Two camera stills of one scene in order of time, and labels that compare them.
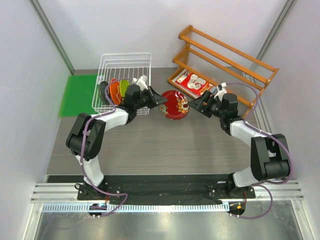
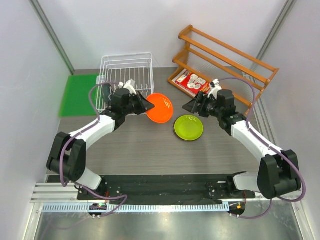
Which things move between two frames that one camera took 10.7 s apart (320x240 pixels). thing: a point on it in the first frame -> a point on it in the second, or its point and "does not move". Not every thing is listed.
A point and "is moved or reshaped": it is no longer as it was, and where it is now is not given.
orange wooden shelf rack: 206,64 does not move
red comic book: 193,83 does not move
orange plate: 115,92 is moved or reshaped
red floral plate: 177,106 -> 188,130
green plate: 124,84 is moved or reshaped
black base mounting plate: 164,190 does not move
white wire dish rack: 123,82 does not move
